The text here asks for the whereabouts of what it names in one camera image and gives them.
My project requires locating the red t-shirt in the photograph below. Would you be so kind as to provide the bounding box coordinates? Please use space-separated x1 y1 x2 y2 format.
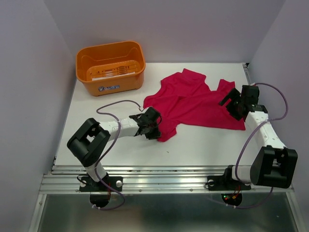
143 69 245 142

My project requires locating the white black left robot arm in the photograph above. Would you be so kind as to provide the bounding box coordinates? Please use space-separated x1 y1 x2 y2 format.
67 107 162 190

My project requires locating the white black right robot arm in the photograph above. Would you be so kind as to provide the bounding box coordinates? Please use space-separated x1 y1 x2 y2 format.
219 83 298 189

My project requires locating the orange plastic basket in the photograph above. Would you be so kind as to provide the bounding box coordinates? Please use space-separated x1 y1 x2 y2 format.
75 41 146 96

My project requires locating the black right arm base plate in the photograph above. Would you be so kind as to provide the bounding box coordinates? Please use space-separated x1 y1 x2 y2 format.
205 175 251 191

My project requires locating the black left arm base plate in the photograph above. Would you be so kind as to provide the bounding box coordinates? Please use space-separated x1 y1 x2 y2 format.
77 175 123 192

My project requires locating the aluminium rail frame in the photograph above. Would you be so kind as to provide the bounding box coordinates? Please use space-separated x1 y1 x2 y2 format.
28 62 302 232

